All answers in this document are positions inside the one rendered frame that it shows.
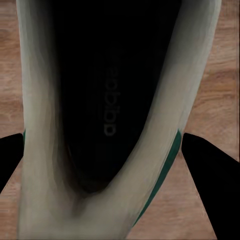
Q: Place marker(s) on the gym shoe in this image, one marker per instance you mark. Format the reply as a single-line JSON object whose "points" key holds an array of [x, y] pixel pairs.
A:
{"points": [[107, 90]]}

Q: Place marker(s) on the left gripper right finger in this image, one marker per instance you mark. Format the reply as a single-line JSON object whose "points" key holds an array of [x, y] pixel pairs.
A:
{"points": [[217, 179]]}

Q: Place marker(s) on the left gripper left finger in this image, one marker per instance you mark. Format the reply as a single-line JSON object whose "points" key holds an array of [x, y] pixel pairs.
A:
{"points": [[11, 153]]}

